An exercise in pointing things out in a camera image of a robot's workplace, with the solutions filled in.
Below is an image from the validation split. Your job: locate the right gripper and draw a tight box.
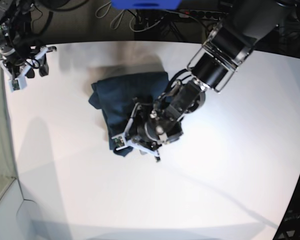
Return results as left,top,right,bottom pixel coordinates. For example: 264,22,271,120
0,45,57,80

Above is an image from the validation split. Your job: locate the blue box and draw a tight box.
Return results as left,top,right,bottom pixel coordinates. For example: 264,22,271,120
111,0,181,10

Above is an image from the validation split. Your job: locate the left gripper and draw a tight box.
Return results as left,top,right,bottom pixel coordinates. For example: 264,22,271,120
123,98,162,162

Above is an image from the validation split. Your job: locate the dark blue t-shirt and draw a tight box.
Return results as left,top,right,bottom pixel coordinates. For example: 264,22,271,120
88,71,183,157

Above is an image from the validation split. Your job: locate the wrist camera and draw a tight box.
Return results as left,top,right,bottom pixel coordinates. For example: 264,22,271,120
111,133,130,151
8,77,27,92

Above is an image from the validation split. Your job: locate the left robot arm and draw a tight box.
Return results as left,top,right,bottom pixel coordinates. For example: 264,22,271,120
113,0,296,161

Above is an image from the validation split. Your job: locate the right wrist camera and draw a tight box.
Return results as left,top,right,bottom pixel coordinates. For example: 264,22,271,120
8,77,27,92

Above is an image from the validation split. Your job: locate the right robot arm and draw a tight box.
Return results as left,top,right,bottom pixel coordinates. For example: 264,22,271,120
0,0,57,81

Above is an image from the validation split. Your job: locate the black power strip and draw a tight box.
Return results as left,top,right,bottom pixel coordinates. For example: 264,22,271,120
178,9,228,21

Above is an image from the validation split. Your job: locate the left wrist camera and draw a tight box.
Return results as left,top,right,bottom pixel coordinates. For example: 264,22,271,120
111,133,130,151

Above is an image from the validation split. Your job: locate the white cable loop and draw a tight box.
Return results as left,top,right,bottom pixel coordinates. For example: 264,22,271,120
94,3,163,33

